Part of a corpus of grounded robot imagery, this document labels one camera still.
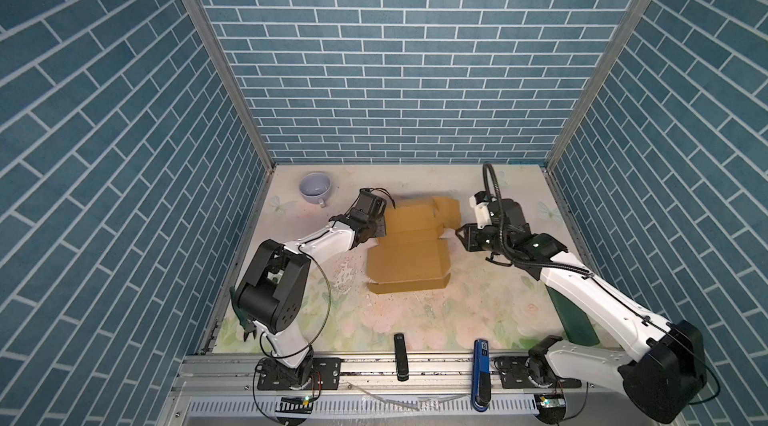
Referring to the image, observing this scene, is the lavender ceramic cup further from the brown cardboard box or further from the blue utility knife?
the blue utility knife

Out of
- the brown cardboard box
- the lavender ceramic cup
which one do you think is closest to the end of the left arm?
the brown cardboard box

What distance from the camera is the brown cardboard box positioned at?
0.87 m

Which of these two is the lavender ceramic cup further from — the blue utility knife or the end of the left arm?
the blue utility knife

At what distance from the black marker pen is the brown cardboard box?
13cm

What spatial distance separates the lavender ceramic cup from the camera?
1.05m

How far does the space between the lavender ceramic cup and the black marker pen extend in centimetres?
50

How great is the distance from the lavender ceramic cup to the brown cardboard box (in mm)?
260

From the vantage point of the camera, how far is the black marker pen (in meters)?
0.73

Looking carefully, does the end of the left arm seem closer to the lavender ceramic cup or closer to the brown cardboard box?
the brown cardboard box
